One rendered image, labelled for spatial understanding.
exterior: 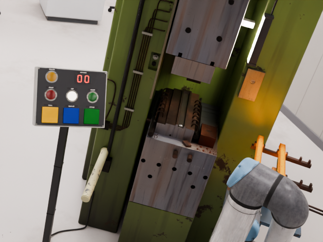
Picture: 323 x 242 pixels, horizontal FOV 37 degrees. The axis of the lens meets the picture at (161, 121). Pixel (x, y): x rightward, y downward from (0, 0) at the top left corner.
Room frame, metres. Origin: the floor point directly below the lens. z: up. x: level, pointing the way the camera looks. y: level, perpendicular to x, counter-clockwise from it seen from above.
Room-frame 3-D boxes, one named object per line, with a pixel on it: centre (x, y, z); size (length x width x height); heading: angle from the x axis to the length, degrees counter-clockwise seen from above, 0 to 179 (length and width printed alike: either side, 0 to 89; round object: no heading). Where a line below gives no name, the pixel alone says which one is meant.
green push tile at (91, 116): (1.98, 0.34, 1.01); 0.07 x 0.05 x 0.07; 116
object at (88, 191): (2.04, 0.26, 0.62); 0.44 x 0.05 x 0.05; 1
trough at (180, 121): (2.35, -0.10, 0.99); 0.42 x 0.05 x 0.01; 1
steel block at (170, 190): (2.36, -0.13, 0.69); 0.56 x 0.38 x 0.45; 1
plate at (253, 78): (2.27, -0.39, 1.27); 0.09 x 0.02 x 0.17; 91
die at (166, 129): (2.35, -0.08, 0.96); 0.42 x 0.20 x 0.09; 1
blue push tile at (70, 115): (1.93, 0.43, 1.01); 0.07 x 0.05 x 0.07; 116
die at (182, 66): (2.35, -0.08, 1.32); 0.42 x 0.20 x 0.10; 1
